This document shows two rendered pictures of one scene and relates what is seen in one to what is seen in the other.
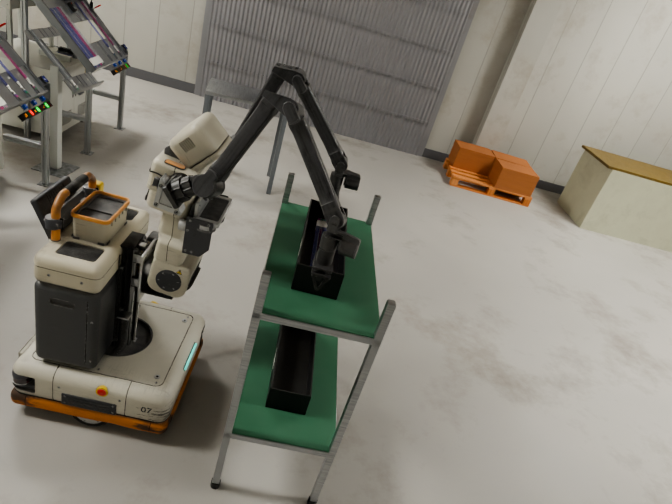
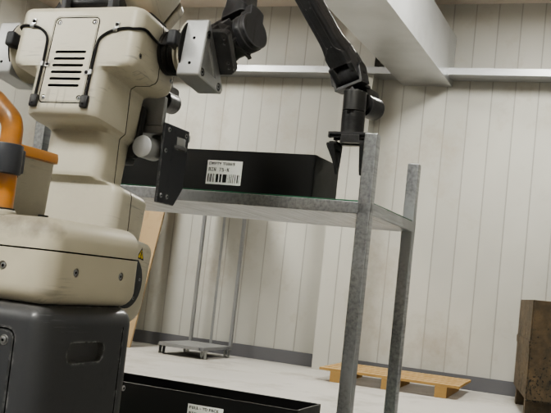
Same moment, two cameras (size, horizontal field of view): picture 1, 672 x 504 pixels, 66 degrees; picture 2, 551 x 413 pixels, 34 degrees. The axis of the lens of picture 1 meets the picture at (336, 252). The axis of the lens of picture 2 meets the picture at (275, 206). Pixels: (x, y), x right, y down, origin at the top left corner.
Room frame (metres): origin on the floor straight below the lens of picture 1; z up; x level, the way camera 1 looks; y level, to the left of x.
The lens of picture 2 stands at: (0.59, 1.99, 0.76)
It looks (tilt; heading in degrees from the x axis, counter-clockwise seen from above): 5 degrees up; 299
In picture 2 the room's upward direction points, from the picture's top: 6 degrees clockwise
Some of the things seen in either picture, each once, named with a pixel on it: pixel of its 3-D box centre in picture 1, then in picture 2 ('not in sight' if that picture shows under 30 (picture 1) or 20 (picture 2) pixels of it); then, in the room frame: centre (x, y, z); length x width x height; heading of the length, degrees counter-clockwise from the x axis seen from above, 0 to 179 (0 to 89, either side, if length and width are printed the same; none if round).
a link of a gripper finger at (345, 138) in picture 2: (319, 276); (356, 156); (1.49, 0.03, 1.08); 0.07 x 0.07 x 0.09; 7
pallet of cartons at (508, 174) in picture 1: (489, 172); not in sight; (6.55, -1.57, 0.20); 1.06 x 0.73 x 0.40; 98
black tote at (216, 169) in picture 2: (322, 244); (220, 176); (1.85, 0.06, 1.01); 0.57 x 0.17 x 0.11; 6
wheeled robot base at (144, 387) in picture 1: (118, 354); not in sight; (1.76, 0.83, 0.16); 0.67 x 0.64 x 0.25; 96
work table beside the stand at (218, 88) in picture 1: (241, 137); not in sight; (4.44, 1.13, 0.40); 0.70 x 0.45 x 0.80; 105
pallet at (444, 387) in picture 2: not in sight; (396, 379); (3.26, -5.06, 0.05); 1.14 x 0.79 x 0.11; 8
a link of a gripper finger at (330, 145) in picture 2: not in sight; (343, 155); (1.52, 0.03, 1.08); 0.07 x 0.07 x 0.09; 7
